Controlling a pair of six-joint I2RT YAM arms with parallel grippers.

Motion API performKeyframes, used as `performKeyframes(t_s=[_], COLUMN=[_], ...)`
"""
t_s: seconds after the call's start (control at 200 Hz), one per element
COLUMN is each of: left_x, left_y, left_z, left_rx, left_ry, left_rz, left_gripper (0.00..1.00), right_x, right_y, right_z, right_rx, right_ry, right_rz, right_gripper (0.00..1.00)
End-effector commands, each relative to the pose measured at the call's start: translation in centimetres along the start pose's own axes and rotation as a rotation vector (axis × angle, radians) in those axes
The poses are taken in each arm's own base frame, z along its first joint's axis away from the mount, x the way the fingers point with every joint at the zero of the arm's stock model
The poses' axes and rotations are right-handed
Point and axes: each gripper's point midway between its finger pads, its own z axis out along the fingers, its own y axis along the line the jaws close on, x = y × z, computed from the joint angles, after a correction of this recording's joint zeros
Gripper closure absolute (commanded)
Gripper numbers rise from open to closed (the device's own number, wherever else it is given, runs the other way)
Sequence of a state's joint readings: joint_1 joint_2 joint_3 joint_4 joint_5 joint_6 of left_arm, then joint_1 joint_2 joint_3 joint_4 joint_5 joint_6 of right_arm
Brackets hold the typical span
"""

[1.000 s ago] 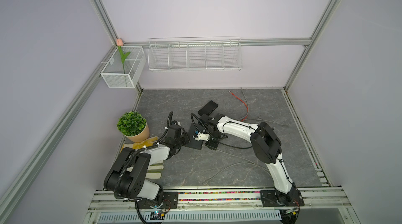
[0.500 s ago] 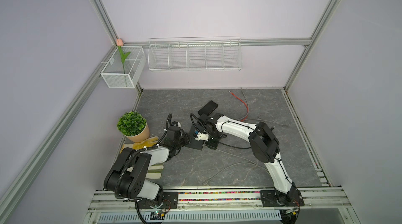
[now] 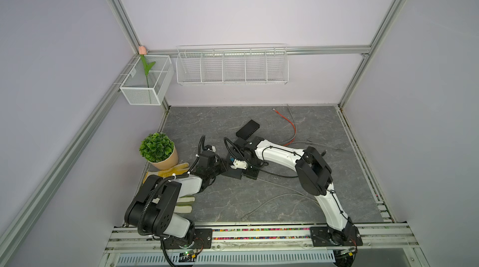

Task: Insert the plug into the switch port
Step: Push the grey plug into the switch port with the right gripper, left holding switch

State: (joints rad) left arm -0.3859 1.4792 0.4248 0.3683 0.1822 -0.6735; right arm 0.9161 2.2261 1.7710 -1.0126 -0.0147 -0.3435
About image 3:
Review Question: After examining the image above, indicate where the grey ethernet cable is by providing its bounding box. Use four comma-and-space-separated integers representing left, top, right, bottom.
241, 177, 323, 221
276, 104, 345, 152

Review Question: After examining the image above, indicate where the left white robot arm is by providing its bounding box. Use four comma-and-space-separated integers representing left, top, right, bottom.
124, 150, 228, 240

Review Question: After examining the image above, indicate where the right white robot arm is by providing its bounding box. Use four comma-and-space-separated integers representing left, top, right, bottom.
224, 137, 360, 247

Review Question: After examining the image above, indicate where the beige plant pot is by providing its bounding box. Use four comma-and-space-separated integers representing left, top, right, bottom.
148, 148, 179, 171

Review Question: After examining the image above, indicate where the yellow white work glove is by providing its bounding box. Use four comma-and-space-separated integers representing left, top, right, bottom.
141, 162, 196, 215

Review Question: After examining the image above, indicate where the green artificial plant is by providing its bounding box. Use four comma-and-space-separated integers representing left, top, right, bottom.
139, 132, 175, 163

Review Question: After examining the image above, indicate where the white mesh square basket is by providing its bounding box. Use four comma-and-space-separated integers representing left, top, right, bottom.
120, 55, 175, 106

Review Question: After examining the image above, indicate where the pink artificial tulip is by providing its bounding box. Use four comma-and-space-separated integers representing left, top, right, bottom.
138, 46, 156, 88

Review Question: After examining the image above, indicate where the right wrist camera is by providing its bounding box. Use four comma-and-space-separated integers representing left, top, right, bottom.
230, 156, 248, 170

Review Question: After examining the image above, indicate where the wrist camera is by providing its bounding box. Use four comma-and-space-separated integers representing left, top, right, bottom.
230, 156, 248, 170
204, 145, 216, 152

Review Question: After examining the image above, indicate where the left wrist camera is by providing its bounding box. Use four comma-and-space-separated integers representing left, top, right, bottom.
204, 145, 216, 152

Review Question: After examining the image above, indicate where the black cable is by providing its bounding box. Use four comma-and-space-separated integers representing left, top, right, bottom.
257, 169, 300, 179

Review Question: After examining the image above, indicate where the small ribbed black switch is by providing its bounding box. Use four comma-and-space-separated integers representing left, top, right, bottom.
236, 119, 260, 140

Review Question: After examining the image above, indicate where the red ethernet cable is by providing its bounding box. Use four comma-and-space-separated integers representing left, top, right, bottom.
270, 108, 297, 146

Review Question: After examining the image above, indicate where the white wire long basket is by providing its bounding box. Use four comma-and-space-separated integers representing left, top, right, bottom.
176, 44, 289, 85

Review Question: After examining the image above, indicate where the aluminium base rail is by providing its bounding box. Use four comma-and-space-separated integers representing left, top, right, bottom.
99, 223, 429, 267

